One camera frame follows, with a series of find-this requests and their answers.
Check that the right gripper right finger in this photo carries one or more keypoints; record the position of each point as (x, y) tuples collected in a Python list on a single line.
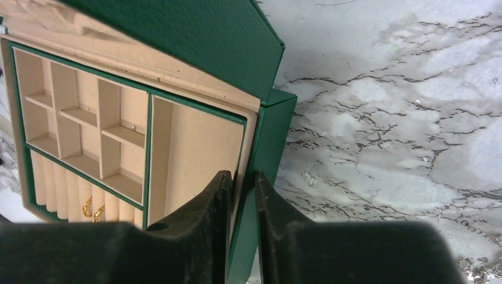
[(296, 249)]

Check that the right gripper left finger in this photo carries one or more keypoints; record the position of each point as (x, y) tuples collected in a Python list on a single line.
[(190, 245)]

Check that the green jewelry box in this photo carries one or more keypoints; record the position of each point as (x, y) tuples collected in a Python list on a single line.
[(194, 77)]

